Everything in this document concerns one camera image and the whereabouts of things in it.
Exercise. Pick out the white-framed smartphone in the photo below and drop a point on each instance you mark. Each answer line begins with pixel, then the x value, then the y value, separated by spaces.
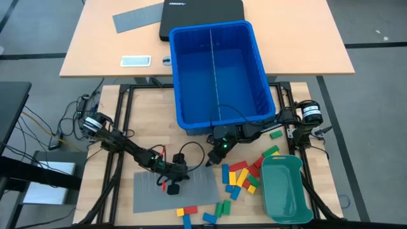
pixel 135 61

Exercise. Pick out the black desk crossbar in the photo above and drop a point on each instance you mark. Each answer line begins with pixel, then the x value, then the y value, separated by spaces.
pixel 38 176

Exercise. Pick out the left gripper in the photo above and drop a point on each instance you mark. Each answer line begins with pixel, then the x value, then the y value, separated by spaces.
pixel 171 171

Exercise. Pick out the small green plastic basket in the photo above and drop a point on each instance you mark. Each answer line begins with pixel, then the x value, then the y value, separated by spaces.
pixel 283 191

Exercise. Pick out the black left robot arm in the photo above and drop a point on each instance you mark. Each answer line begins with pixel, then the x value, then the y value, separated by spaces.
pixel 124 144

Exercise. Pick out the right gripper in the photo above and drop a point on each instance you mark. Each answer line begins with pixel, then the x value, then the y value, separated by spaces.
pixel 225 135

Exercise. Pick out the long yellow wooden block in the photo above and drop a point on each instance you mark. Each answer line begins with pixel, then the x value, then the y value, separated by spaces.
pixel 242 177

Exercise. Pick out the large blue plastic bin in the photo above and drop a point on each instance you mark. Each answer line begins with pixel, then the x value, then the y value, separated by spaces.
pixel 241 79

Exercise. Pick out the grey metal plate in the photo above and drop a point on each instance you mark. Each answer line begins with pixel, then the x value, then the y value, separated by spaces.
pixel 63 157

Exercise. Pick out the short grey slotted divider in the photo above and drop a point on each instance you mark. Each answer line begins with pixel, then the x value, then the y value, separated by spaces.
pixel 197 194

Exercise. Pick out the long grey slotted divider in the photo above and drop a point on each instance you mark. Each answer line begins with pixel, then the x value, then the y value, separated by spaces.
pixel 215 73

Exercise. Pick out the light wood desk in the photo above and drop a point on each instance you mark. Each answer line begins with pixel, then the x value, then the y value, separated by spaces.
pixel 302 38

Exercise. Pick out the grey round desk grommet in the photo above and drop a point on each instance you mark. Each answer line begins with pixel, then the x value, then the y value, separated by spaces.
pixel 166 60

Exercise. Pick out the small yellow wooden cube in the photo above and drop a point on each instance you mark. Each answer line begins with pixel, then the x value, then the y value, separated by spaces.
pixel 180 212
pixel 252 189

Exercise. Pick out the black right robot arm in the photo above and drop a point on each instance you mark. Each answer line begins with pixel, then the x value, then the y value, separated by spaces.
pixel 286 119

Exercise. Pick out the small red wooden cube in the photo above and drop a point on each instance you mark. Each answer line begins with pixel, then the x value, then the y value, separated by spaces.
pixel 246 184

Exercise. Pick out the long blue wooden block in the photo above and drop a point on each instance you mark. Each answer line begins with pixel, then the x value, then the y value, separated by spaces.
pixel 225 174

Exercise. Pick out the black power adapter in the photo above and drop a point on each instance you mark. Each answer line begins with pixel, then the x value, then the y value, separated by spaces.
pixel 54 142

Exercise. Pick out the long green wooden block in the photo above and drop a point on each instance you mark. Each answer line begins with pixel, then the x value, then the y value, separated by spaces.
pixel 270 151

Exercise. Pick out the silver metal clamp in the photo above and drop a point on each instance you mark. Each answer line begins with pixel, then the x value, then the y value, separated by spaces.
pixel 321 130

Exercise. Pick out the grey flat panel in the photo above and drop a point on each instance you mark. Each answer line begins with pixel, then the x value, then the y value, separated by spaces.
pixel 136 17

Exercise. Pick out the long red wooden block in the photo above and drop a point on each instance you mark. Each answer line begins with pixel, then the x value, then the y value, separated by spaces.
pixel 238 166

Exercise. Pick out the black side desk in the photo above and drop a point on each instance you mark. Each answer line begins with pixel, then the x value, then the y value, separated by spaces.
pixel 12 108

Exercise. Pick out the black power strip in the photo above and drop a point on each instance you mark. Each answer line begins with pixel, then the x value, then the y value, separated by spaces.
pixel 83 106

